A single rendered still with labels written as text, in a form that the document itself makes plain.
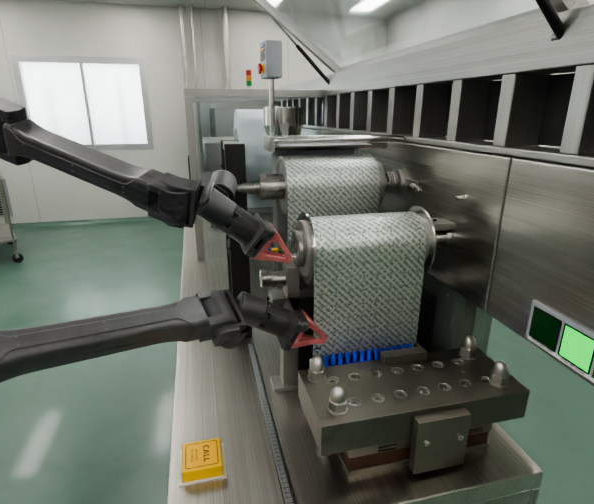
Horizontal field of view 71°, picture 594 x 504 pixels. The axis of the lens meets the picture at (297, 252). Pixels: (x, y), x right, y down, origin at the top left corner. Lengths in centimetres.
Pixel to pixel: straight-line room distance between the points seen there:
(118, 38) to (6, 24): 126
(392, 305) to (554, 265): 31
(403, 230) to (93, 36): 587
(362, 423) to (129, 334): 40
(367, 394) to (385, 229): 32
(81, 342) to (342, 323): 48
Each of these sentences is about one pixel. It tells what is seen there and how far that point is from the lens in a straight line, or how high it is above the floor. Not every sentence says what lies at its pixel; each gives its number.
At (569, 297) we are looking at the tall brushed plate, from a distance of 75.
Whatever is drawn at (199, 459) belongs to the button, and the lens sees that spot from 85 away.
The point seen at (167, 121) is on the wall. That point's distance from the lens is 629.
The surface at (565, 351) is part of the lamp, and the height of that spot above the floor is 117.
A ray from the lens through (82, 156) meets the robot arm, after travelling 86.
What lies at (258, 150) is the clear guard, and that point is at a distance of 178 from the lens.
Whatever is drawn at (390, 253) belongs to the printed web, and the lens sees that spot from 85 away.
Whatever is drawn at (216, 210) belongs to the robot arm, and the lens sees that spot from 75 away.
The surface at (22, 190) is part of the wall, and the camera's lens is 677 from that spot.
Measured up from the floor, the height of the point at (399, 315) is 111.
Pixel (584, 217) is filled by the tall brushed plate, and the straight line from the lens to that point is 72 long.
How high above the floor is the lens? 151
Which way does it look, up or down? 19 degrees down
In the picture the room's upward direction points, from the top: straight up
